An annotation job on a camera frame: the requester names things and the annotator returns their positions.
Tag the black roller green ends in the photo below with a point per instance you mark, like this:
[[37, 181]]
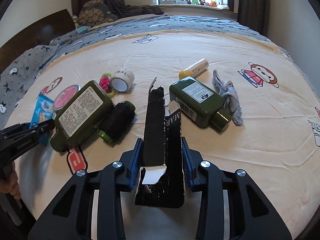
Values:
[[117, 120]]

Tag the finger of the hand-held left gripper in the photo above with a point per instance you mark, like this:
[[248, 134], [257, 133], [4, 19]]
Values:
[[43, 127], [27, 127]]

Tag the light blue small cloth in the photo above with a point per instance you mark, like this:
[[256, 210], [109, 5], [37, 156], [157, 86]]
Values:
[[83, 29]]

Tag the green bottle large white label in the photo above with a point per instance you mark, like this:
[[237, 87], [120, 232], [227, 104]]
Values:
[[82, 112]]

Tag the dark plush monkey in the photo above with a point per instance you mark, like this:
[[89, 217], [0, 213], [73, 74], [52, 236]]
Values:
[[203, 2]]

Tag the black cardboard box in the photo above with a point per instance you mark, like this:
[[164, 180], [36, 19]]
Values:
[[155, 130]]

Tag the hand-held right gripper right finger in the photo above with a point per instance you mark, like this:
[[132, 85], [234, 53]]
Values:
[[187, 166]]

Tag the dark brown cloth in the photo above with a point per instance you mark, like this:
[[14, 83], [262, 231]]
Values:
[[140, 10]]

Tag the dark wooden headboard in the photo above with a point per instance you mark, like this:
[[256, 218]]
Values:
[[37, 30]]

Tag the orange toy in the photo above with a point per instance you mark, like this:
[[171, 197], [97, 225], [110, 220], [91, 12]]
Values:
[[213, 3]]

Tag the person's left hand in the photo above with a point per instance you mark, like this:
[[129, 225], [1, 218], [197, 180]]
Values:
[[10, 182]]

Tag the pink round tin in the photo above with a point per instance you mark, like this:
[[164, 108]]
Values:
[[65, 96]]

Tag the cream printed blanket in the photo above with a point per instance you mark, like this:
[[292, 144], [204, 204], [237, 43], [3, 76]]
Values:
[[237, 150]]

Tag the blue packet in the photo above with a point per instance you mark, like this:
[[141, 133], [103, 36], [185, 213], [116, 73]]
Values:
[[42, 110]]

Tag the yellow tube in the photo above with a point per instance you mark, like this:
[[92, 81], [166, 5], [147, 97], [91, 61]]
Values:
[[195, 68]]

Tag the green toy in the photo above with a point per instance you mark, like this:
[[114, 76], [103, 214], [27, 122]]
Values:
[[194, 0]]

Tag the green bottle small white label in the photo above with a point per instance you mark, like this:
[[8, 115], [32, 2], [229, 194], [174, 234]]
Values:
[[200, 105]]

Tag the white tape roll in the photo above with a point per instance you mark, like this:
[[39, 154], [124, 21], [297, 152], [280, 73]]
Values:
[[123, 75]]

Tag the brown patterned cushion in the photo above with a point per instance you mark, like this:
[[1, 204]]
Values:
[[95, 15]]

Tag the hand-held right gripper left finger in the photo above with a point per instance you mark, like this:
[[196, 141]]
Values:
[[133, 162]]

